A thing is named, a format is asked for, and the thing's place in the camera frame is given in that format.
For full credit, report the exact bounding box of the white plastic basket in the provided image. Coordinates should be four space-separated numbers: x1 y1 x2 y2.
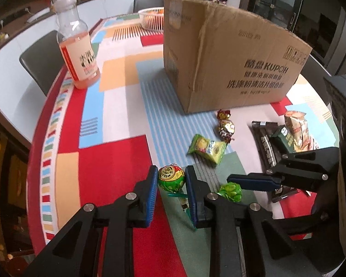
138 7 165 32

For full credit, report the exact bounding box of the green round lollipop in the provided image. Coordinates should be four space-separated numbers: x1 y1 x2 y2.
158 164 188 200

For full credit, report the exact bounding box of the beige orange snack packet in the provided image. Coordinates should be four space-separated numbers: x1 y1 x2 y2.
284 111 320 153

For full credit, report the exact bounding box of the black snack packet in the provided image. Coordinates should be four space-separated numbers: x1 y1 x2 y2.
251 120 299 203

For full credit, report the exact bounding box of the green candy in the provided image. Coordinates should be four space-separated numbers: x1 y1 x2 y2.
218 182 243 203

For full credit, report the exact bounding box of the dark green snack packet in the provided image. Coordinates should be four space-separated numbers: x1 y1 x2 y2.
271 125 295 153

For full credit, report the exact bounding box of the colourful patchwork tablecloth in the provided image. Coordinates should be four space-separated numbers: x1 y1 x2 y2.
26 14 341 277

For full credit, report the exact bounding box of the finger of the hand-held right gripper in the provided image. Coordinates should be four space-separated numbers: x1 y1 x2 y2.
272 208 320 238
227 147 341 192

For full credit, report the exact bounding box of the dark glass door cabinet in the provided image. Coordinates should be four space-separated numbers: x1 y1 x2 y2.
248 0 346 75

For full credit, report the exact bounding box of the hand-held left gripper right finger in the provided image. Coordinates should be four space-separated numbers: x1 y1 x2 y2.
185 166 323 277

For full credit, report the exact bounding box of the brown cardboard box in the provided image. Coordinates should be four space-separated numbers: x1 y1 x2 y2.
163 0 313 114

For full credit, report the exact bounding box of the grey dining chair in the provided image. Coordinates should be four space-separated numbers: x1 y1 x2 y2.
19 30 61 96
133 0 165 13

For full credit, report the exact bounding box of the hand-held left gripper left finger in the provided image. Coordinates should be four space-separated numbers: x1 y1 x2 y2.
21 166 159 277

